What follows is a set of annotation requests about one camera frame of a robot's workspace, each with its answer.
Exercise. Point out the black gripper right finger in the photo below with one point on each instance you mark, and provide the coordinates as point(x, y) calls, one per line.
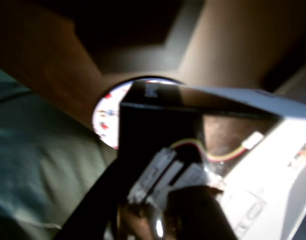
point(192, 215)

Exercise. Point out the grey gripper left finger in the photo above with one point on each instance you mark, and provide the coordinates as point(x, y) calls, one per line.
point(97, 207)

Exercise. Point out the white and black servo box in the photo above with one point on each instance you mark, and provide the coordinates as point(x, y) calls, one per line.
point(255, 175)

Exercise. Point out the person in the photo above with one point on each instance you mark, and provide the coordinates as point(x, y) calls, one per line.
point(30, 155)

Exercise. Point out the round white coaster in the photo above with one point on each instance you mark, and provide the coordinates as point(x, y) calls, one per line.
point(109, 120)

